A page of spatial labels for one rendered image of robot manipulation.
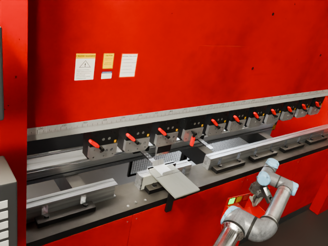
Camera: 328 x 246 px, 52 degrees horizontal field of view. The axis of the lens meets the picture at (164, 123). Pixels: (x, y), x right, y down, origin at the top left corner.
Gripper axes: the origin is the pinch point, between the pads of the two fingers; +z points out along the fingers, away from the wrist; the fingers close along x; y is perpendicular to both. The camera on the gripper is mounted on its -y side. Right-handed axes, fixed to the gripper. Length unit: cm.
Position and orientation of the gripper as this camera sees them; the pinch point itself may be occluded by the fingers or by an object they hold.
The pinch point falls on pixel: (255, 205)
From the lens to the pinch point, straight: 228.9
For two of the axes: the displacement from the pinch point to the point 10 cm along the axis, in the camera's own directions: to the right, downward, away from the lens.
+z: -2.2, 8.3, 5.0
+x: -8.7, 0.7, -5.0
